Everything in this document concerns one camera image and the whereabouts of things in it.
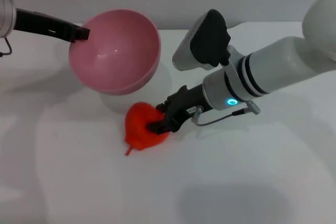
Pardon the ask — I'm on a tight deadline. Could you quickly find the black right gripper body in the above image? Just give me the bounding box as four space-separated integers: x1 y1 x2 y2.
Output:
164 83 213 133

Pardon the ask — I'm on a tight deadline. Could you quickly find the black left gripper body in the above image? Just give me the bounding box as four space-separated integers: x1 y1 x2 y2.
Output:
15 8 77 42

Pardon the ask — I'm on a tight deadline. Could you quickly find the orange toy fruit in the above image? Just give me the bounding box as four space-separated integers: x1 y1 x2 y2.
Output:
123 101 170 156

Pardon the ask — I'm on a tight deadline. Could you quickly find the pink plastic bowl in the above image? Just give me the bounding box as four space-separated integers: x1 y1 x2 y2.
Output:
68 8 162 95

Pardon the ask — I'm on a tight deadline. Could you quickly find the left arm cable with plug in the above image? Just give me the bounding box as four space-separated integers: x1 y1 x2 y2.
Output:
0 37 13 57

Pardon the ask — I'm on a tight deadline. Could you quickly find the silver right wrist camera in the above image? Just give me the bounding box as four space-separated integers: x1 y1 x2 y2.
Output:
172 8 232 72

